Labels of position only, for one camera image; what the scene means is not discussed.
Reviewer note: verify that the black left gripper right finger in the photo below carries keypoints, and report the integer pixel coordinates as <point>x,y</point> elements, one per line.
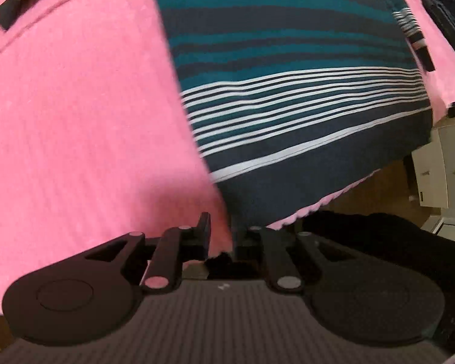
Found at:
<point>354,295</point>

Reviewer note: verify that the navy teal striped shirt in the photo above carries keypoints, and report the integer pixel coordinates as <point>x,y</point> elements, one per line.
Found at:
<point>288,94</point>

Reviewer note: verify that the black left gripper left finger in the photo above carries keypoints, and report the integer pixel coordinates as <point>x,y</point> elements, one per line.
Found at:
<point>89,295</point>

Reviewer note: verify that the pink ribbed bed blanket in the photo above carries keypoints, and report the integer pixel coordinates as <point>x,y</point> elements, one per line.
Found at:
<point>79,121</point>

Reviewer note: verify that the white drawer cabinet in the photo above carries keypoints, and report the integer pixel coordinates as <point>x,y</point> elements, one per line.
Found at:
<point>434,166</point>

